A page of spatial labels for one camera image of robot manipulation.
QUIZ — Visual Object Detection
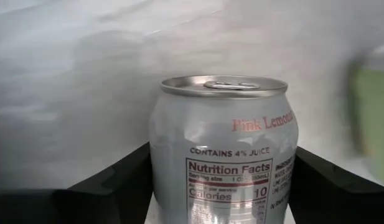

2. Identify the pink beverage can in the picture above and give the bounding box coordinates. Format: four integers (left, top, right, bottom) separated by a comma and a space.
149, 74, 299, 224

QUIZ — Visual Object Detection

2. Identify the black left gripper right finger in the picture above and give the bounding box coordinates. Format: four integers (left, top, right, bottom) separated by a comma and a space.
288, 146, 379, 224

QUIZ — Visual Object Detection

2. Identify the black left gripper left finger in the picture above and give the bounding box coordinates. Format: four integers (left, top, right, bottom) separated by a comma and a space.
54, 142, 154, 224

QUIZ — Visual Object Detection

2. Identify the green beverage can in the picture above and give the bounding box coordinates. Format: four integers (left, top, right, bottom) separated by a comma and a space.
350, 67, 384, 187

